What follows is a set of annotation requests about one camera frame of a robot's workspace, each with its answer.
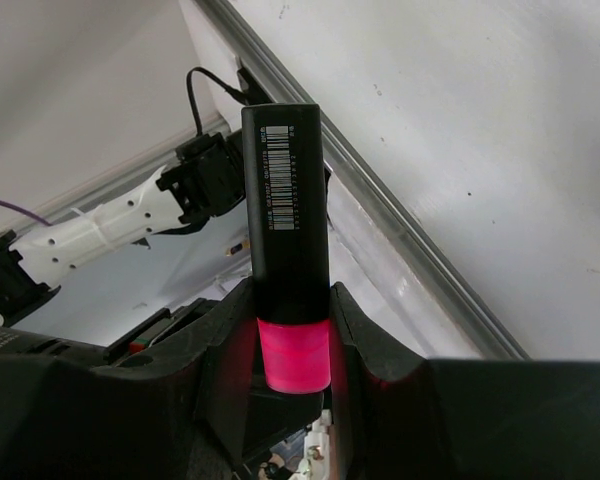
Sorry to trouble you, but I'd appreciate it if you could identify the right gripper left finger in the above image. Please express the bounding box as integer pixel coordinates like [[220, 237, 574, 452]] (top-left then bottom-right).
[[0, 280, 256, 479]]

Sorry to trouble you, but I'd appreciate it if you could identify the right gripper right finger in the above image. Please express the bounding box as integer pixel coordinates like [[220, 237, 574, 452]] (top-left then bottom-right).
[[330, 284, 600, 479]]

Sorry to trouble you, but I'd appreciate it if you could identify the pink black highlighter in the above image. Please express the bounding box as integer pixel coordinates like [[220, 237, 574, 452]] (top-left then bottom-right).
[[241, 103, 331, 394]]

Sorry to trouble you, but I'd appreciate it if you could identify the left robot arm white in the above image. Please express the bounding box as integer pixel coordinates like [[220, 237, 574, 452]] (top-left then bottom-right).
[[0, 132, 245, 327]]

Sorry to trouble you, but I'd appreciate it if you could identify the white foil sheet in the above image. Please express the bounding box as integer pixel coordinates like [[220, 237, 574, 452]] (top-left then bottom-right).
[[14, 177, 427, 355]]

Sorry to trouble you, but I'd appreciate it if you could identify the aluminium rail frame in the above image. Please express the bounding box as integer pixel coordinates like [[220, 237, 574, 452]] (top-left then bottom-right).
[[0, 0, 531, 361]]

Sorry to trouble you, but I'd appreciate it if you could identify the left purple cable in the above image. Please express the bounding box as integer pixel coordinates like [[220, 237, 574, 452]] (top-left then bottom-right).
[[0, 197, 49, 226]]

